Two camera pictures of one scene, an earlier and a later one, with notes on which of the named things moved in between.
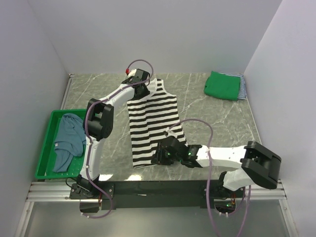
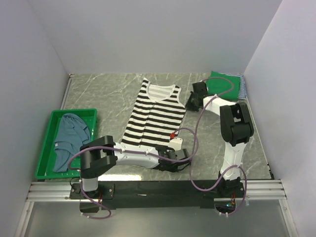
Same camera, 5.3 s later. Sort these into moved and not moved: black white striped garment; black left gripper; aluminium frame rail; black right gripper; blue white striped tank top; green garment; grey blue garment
Moved: black white striped garment; black left gripper; black right gripper
Not moved: blue white striped tank top; grey blue garment; aluminium frame rail; green garment
